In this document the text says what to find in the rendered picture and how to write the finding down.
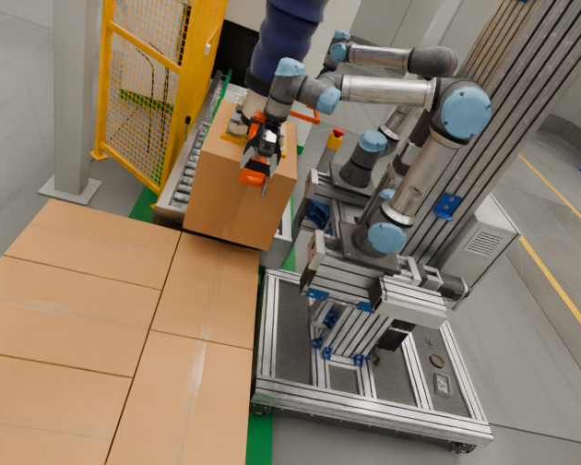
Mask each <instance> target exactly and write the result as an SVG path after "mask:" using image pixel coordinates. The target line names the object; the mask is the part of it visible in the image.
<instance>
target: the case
mask: <svg viewBox="0 0 581 465"><path fill-rule="evenodd" d="M230 107H233V108H235V107H236V103H234V102H231V101H226V100H223V99H222V100H221V102H220V105H219V108H218V110H217V112H216V114H215V117H214V119H213V121H212V124H211V126H210V128H209V130H208V132H207V136H206V138H205V141H204V143H203V145H202V148H201V150H200V153H199V157H198V161H197V166H196V172H195V176H194V181H193V184H192V188H191V193H190V197H189V200H188V205H187V209H186V212H185V216H184V224H183V228H184V229H187V230H190V231H194V232H198V233H203V234H207V235H210V236H214V237H218V238H221V239H224V240H228V241H232V242H235V243H238V244H244V245H248V246H252V247H255V248H258V249H262V250H266V251H268V250H269V247H270V246H271V243H272V241H273V238H274V236H275V233H276V231H277V229H278V226H279V223H280V221H281V218H282V216H283V213H284V211H285V209H286V207H287V205H288V202H289V200H290V197H291V193H292V191H293V189H294V186H295V185H296V182H297V141H296V124H294V123H292V122H289V121H286V122H284V123H283V124H284V125H286V126H287V130H286V158H285V159H283V158H280V161H279V165H278V167H277V170H276V171H275V173H274V175H273V176H272V177H271V178H269V177H268V178H267V188H266V191H265V194H264V196H263V197H261V191H262V187H261V188H260V187H257V186H253V185H248V184H245V183H242V182H239V179H240V176H241V173H242V170H241V169H240V163H241V159H242V156H243V152H244V148H245V145H246V143H247V141H248V140H249V139H250V138H249V137H247V136H245V138H244V142H243V145H239V144H236V143H233V142H230V141H227V140H224V139H221V138H220V135H221V132H222V128H223V126H224V123H225V120H226V117H227V114H228V111H229V109H230Z"/></svg>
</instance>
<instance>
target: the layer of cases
mask: <svg viewBox="0 0 581 465"><path fill-rule="evenodd" d="M180 236H181V237H180ZM179 240H180V241H179ZM259 257H260V252H259V251H256V250H253V249H249V248H245V247H241V246H238V245H234V244H227V243H224V242H221V241H217V240H213V239H209V238H206V237H202V236H198V235H194V234H191V233H187V232H182V234H181V232H180V231H176V230H173V229H169V228H165V227H162V226H159V225H155V224H151V223H147V222H143V221H137V220H133V219H129V218H126V217H122V216H118V215H114V214H111V213H107V212H103V211H100V210H96V209H90V208H86V207H82V206H79V205H75V204H71V203H67V202H64V201H60V200H56V199H52V198H51V199H50V200H49V201H48V202H47V203H46V205H45V206H44V207H43V208H42V209H41V211H40V212H39V213H38V214H37V215H36V217H35V218H34V219H33V220H32V221H31V222H30V224H29V225H28V226H27V227H26V229H25V230H24V231H23V232H22V233H21V234H20V236H19V237H18V238H17V239H16V241H15V242H14V243H13V244H12V245H11V246H10V247H9V248H8V249H7V250H6V251H5V253H4V255H3V256H1V257H0V465H245V452H246V439H247V426H248V413H249V399H250V386H251V374H252V361H253V348H254V334H255V309H256V296H257V283H258V270H259Z"/></svg>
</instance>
